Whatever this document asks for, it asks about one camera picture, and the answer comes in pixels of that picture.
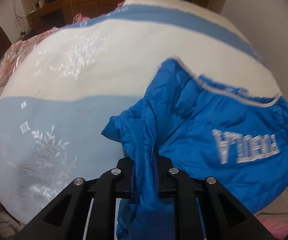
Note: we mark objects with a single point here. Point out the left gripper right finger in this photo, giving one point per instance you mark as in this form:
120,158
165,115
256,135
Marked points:
205,209

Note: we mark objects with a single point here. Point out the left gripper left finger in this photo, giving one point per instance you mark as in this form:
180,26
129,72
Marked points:
84,209

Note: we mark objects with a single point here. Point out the blue puffer jacket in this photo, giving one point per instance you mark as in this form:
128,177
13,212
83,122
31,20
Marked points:
207,129

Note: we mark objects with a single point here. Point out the blue and white bed sheet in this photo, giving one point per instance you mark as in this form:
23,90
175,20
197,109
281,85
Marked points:
150,32

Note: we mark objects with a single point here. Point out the wooden desk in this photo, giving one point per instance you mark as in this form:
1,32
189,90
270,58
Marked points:
56,14

